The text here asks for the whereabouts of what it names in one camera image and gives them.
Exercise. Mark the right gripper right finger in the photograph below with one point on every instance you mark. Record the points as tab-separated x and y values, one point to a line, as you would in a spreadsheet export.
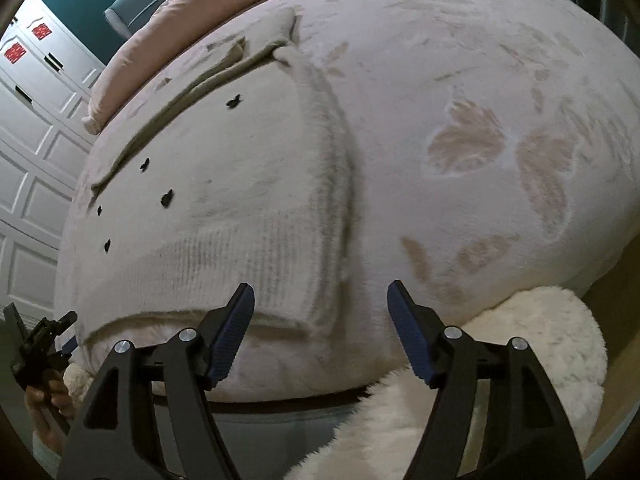
496	414

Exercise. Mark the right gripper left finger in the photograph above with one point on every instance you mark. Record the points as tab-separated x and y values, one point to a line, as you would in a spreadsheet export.
116	433

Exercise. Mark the cream sweater with black hearts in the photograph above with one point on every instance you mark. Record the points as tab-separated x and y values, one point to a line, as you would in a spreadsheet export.
238	171

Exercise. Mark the person's left hand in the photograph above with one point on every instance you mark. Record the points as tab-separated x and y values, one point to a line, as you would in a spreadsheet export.
47	407

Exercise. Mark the white fluffy rug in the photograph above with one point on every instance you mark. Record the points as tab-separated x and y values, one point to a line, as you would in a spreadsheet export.
379	440

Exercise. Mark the white panelled wardrobe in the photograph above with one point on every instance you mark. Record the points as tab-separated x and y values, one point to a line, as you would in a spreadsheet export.
47	75

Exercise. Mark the pink floral bedspread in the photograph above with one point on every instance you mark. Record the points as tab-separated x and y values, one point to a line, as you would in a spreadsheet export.
494	148

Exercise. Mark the pink folded duvet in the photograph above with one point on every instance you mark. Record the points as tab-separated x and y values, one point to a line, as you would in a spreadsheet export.
177	25

